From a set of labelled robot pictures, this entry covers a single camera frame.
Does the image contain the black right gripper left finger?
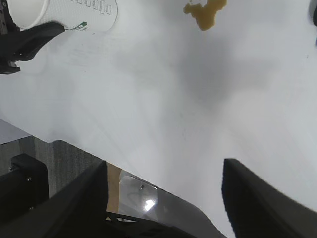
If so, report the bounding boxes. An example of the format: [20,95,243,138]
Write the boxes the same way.
[0,160,110,238]

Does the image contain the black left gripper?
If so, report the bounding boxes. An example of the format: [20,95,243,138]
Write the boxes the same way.
[0,21,66,75]

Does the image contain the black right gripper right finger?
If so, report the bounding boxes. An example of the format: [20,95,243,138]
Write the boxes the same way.
[221,158,317,238]

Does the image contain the white Coffee Star paper cup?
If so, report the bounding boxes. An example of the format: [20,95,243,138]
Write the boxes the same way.
[6,0,119,32]

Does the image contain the brown wooden strip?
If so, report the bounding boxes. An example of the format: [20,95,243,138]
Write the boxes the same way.
[106,163,121,213]

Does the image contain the black base block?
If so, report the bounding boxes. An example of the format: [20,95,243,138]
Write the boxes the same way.
[0,153,50,225]

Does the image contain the shiny metal plate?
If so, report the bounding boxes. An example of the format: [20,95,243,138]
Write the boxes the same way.
[118,175,225,238]

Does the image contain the brown coffee spill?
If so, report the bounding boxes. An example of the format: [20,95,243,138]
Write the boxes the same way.
[183,0,228,32]

